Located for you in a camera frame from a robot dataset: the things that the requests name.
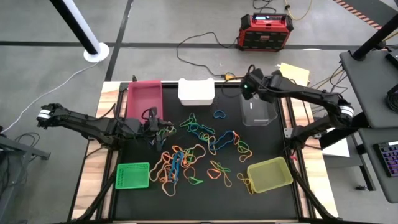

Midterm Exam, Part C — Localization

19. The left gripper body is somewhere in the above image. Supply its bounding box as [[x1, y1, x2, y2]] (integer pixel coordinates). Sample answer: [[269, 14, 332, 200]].
[[124, 119, 159, 139]]

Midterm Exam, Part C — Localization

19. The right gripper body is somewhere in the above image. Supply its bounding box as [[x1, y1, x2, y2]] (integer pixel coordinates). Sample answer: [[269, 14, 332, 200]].
[[241, 68, 272, 101]]

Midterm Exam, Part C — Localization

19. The wide cream rubber band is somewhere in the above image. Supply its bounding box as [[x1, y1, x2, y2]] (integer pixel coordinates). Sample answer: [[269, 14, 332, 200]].
[[149, 151, 175, 184], [185, 144, 207, 169], [160, 179, 178, 198]]

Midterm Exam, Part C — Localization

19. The thin blue rubber band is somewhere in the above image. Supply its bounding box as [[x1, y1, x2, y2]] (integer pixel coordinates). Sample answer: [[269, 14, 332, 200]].
[[187, 123, 216, 140]]

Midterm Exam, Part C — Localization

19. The white plastic basket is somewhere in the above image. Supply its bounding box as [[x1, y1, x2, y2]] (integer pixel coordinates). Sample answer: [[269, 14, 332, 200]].
[[177, 77, 216, 106]]

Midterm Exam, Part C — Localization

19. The yellow rubber band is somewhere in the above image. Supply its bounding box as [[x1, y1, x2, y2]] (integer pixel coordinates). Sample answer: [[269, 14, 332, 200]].
[[198, 132, 218, 156], [236, 140, 253, 164], [236, 172, 255, 195], [210, 160, 233, 189]]

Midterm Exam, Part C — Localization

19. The pink plastic basket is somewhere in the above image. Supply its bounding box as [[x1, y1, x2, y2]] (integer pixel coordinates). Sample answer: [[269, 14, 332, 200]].
[[126, 79, 165, 124]]

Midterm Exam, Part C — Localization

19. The clear plastic basket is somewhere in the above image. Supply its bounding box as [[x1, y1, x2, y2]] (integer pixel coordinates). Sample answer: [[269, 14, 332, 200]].
[[238, 92, 279, 127]]

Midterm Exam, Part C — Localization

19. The yellow paper folder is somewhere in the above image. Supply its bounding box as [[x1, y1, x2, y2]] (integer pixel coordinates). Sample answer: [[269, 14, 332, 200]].
[[275, 62, 311, 87]]

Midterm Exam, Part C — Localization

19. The green plastic basket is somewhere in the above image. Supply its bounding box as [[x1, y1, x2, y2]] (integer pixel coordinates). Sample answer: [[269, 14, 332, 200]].
[[114, 162, 150, 190]]

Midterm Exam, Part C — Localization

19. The red black power station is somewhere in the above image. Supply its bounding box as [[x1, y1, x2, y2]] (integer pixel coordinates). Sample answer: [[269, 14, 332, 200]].
[[235, 12, 295, 52]]

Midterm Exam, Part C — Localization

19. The black table mat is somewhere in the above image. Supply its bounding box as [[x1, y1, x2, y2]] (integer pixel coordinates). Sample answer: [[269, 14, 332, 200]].
[[112, 82, 300, 220]]

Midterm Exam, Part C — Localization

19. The white pole with round base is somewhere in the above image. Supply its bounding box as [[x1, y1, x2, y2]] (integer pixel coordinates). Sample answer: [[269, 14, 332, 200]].
[[60, 0, 110, 63]]

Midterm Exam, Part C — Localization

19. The yellow plastic basket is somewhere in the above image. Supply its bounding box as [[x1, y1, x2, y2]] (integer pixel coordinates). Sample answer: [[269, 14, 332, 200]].
[[246, 156, 294, 194]]

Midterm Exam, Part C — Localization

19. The white paper sheet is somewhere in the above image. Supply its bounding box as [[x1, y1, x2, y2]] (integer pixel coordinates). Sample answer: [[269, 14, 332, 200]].
[[322, 136, 351, 158]]

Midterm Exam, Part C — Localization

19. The striped hazard floor tape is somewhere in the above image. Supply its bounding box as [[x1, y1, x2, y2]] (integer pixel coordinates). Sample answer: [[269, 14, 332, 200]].
[[332, 0, 384, 31]]

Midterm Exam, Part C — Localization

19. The black stand pole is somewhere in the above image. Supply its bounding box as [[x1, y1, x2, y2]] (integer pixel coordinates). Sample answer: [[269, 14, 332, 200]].
[[352, 14, 398, 62]]

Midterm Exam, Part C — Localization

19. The black desk device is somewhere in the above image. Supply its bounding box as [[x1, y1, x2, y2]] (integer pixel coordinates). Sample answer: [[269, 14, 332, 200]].
[[384, 49, 398, 68]]

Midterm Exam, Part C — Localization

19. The black backlit keyboard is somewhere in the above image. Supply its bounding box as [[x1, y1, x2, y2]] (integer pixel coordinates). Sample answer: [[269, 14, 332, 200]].
[[374, 140, 398, 178]]

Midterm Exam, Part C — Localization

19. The grey desk with keyboard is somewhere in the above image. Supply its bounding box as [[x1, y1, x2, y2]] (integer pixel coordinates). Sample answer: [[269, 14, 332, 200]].
[[357, 127, 398, 203]]

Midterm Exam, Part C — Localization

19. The black power cable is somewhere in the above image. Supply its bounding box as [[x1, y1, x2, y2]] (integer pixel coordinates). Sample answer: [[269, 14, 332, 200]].
[[176, 31, 240, 78]]

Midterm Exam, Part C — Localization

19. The black cable bundle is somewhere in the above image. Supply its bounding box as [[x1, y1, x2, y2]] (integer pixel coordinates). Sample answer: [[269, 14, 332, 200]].
[[307, 63, 349, 113]]

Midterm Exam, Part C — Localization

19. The yellow floor cable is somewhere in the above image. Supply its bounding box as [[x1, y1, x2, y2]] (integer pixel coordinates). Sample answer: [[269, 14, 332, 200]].
[[283, 0, 313, 21]]

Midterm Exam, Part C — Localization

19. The black floor cable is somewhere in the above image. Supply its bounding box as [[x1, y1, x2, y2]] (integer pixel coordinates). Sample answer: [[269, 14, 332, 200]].
[[14, 132, 41, 147], [252, 0, 278, 14]]

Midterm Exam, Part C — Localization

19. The white floor cable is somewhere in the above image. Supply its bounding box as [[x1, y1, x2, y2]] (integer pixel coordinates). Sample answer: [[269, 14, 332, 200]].
[[1, 61, 100, 133]]

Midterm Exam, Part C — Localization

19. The black metal table frame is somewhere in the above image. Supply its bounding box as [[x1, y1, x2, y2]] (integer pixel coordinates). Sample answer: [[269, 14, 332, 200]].
[[67, 80, 340, 224]]

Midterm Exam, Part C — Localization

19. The coiled black cable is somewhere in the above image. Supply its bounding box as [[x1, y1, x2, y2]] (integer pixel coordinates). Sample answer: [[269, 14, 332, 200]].
[[385, 83, 398, 114]]

